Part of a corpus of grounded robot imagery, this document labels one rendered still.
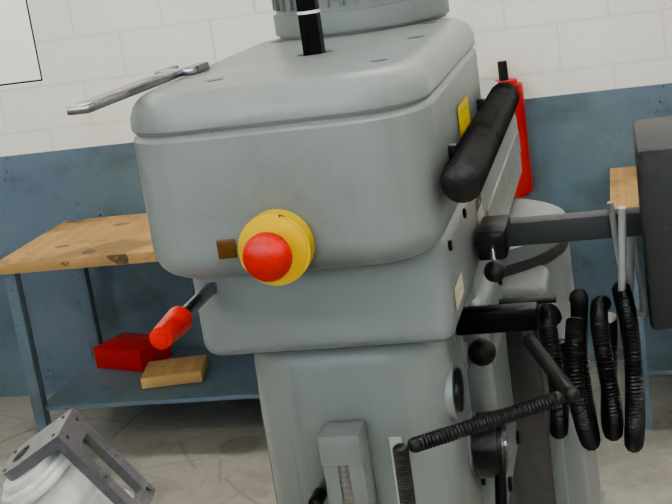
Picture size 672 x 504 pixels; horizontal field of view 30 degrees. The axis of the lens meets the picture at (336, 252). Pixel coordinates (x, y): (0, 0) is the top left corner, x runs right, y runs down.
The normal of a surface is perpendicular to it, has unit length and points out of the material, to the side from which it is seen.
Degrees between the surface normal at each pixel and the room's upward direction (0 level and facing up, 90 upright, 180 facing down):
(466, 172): 90
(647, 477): 0
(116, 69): 90
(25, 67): 90
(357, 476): 90
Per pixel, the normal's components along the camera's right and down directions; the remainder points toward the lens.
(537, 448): -0.20, 0.27
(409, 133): 0.62, 0.11
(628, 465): -0.14, -0.96
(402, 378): 0.09, 0.23
